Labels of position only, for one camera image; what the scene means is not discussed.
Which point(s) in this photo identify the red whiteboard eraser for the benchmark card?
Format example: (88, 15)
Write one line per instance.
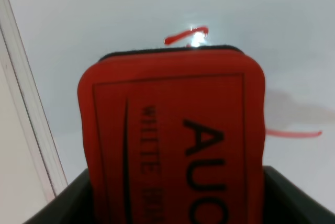
(175, 136)

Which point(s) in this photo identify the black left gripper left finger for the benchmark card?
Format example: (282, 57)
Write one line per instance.
(73, 206)

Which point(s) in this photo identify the white aluminium-framed whiteboard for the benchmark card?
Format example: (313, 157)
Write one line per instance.
(292, 40)

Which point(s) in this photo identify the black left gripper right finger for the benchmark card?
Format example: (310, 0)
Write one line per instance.
(284, 202)

